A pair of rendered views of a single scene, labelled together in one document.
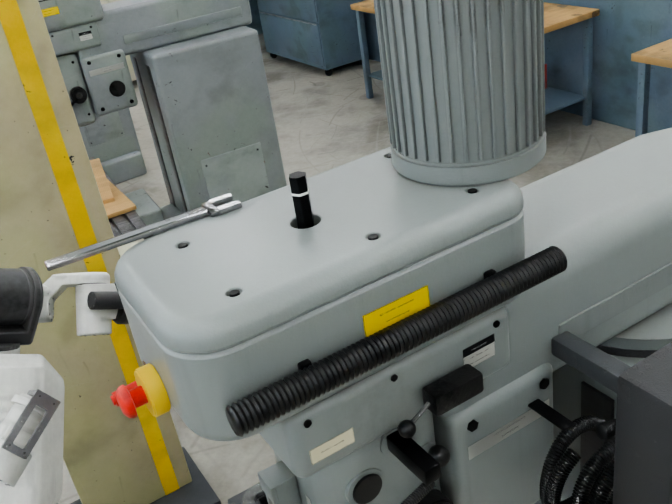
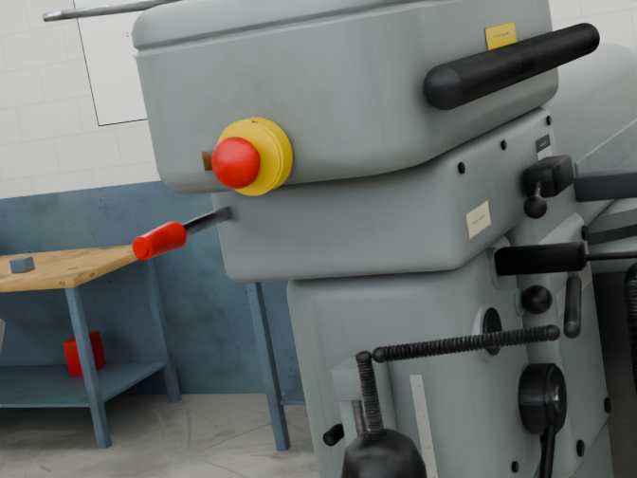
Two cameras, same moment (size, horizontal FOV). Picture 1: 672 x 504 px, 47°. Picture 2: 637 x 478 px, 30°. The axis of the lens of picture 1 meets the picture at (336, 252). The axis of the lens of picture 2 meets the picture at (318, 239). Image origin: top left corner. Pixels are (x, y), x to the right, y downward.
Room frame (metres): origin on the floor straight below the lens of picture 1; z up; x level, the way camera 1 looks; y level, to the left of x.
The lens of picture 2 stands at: (-0.07, 0.74, 1.85)
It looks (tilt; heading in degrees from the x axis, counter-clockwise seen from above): 10 degrees down; 325
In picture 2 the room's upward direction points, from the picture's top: 10 degrees counter-clockwise
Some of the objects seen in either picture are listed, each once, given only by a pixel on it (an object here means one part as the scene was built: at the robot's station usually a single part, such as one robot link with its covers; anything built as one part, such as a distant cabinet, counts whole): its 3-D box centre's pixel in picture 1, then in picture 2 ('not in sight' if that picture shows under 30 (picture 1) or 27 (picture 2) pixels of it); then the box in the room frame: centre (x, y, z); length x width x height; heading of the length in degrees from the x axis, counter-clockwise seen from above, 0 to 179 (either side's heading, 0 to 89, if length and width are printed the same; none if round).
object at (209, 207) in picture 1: (145, 231); (144, 5); (0.86, 0.23, 1.89); 0.24 x 0.04 x 0.01; 114
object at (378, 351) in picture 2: not in sight; (475, 342); (0.63, 0.11, 1.58); 0.17 x 0.01 x 0.01; 46
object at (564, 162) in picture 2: (435, 400); (539, 187); (0.73, -0.09, 1.66); 0.12 x 0.04 x 0.04; 117
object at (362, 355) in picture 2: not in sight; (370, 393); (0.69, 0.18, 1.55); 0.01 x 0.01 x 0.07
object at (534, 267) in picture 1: (410, 330); (522, 59); (0.71, -0.07, 1.79); 0.45 x 0.04 x 0.04; 117
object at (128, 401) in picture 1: (133, 399); (239, 161); (0.71, 0.25, 1.76); 0.04 x 0.03 x 0.04; 27
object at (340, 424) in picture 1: (358, 348); (400, 189); (0.84, -0.01, 1.68); 0.34 x 0.24 x 0.10; 117
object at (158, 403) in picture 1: (152, 390); (254, 156); (0.72, 0.23, 1.76); 0.06 x 0.02 x 0.06; 27
